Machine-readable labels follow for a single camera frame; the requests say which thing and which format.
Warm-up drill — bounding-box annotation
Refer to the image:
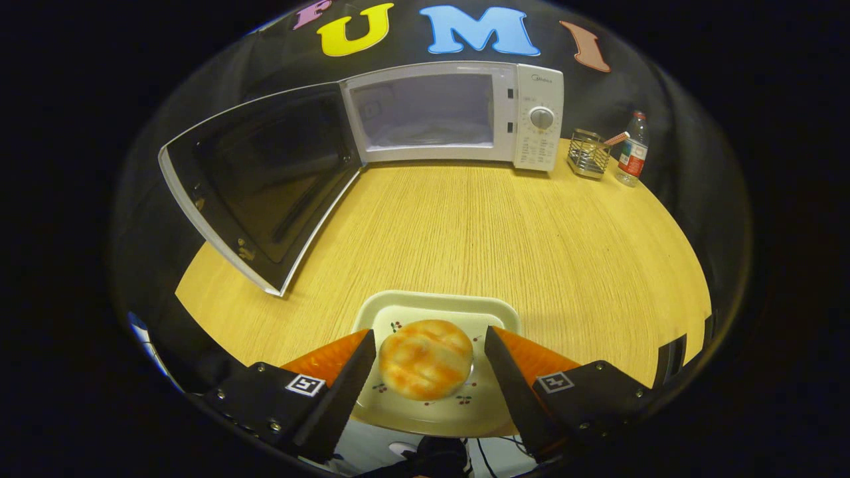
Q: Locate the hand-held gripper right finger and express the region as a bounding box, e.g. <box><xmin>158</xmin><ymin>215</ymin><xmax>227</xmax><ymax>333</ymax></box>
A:
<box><xmin>483</xmin><ymin>325</ymin><xmax>655</xmax><ymax>462</ymax></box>

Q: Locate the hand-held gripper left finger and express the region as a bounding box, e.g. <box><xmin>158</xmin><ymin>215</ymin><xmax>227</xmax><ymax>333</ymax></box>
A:
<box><xmin>199</xmin><ymin>329</ymin><xmax>378</xmax><ymax>464</ymax></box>

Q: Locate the round toasted flatbread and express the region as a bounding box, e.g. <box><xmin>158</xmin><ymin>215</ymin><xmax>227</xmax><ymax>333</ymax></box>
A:
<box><xmin>379</xmin><ymin>319</ymin><xmax>475</xmax><ymax>402</ymax></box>

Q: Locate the white microwave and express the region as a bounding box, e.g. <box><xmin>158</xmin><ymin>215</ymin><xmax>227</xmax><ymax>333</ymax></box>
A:
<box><xmin>157</xmin><ymin>61</ymin><xmax>565</xmax><ymax>297</ymax></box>

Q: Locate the black shoe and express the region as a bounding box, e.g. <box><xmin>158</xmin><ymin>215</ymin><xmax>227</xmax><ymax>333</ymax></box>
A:
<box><xmin>359</xmin><ymin>437</ymin><xmax>473</xmax><ymax>478</ymax></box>

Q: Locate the cream cherry print plate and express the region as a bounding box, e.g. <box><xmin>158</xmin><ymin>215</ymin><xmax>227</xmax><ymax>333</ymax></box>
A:
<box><xmin>351</xmin><ymin>290</ymin><xmax>522</xmax><ymax>439</ymax></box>

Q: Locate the clear plastic water bottle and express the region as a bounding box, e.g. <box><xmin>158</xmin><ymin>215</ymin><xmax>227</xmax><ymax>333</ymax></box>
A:
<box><xmin>614</xmin><ymin>111</ymin><xmax>649</xmax><ymax>188</ymax></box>

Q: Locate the wire mesh basket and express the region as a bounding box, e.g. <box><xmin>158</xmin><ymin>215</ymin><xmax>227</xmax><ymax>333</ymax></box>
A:
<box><xmin>567</xmin><ymin>128</ymin><xmax>612</xmax><ymax>181</ymax></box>

